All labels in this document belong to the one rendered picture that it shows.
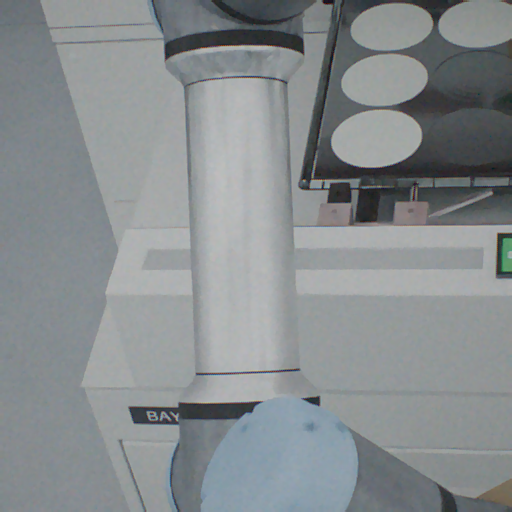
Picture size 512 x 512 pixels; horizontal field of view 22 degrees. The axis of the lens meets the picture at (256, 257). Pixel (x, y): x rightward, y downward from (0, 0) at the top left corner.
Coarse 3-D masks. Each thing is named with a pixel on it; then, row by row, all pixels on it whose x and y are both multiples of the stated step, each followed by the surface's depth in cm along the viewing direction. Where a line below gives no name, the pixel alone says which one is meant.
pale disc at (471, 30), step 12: (480, 0) 165; (492, 0) 165; (456, 12) 164; (468, 12) 164; (480, 12) 164; (492, 12) 163; (504, 12) 163; (444, 24) 163; (456, 24) 163; (468, 24) 162; (480, 24) 162; (492, 24) 161; (504, 24) 161; (444, 36) 161; (456, 36) 161; (468, 36) 160; (480, 36) 160; (492, 36) 160; (504, 36) 159
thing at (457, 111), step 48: (384, 0) 169; (432, 0) 167; (336, 48) 163; (432, 48) 160; (480, 48) 158; (336, 96) 156; (432, 96) 153; (480, 96) 152; (432, 144) 147; (480, 144) 146
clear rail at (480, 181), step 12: (300, 180) 146; (312, 180) 145; (324, 180) 145; (336, 180) 145; (348, 180) 144; (360, 180) 144; (384, 180) 143; (396, 180) 143; (408, 180) 143; (420, 180) 143; (432, 180) 142; (444, 180) 142; (456, 180) 142; (468, 180) 141; (480, 180) 141; (492, 180) 141; (504, 180) 141
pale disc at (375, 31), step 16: (368, 16) 167; (384, 16) 166; (400, 16) 166; (416, 16) 165; (352, 32) 165; (368, 32) 164; (384, 32) 164; (400, 32) 163; (416, 32) 163; (384, 48) 161; (400, 48) 161
